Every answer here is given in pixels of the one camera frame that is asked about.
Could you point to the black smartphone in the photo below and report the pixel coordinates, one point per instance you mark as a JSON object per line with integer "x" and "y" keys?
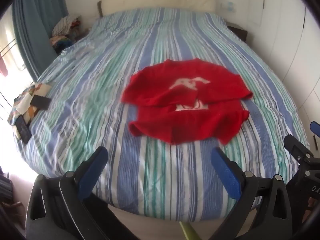
{"x": 40, "y": 102}

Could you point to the patchwork patterned cloth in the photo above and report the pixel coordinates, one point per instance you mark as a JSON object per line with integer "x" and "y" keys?
{"x": 22, "y": 105}

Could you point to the pile of clothes on nightstand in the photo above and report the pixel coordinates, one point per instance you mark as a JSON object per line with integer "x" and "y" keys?
{"x": 65, "y": 33}

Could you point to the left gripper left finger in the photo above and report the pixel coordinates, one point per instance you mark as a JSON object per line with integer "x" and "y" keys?
{"x": 56, "y": 209}

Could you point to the dark wooden nightstand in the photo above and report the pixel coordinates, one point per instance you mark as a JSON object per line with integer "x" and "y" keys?
{"x": 238, "y": 31}

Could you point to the wall socket with blue stickers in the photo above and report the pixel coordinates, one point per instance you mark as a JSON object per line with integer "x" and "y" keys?
{"x": 228, "y": 6}

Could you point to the striped blue green bedspread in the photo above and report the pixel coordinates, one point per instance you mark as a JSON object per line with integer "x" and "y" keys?
{"x": 144, "y": 175}

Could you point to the teal curtain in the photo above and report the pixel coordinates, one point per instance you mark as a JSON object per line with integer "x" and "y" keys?
{"x": 34, "y": 21}

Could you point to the dark phone with case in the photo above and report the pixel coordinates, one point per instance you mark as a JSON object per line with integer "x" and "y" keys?
{"x": 23, "y": 129}

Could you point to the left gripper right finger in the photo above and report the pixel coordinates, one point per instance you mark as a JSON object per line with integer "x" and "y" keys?
{"x": 273, "y": 219}

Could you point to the red sweater with white rabbit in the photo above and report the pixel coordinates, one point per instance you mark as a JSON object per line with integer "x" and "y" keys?
{"x": 184, "y": 101}

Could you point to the white wardrobe doors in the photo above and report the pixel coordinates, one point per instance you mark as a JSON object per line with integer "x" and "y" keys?
{"x": 286, "y": 36}

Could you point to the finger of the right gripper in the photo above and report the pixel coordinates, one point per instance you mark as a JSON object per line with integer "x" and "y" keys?
{"x": 315, "y": 128}

